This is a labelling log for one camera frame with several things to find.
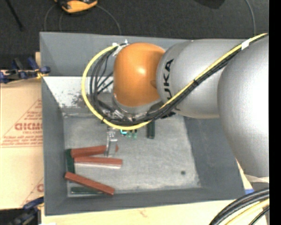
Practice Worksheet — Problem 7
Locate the dark green flat block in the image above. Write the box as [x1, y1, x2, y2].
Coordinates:
[65, 149, 76, 174]

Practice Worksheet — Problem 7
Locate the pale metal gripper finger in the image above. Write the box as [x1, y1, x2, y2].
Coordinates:
[111, 132, 119, 156]
[104, 132, 113, 156]

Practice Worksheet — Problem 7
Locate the black cylinder on white bracket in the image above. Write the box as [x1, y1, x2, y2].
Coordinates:
[147, 120, 155, 140]

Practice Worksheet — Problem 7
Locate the red-brown flat block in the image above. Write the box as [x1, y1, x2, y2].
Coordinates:
[64, 171, 116, 196]
[74, 156, 123, 166]
[70, 145, 119, 158]

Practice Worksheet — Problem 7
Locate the grey metal bin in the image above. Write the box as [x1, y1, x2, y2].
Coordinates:
[39, 31, 253, 216]

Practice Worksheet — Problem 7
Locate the brown cardboard board red print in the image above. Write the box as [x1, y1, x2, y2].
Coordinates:
[0, 51, 45, 211]

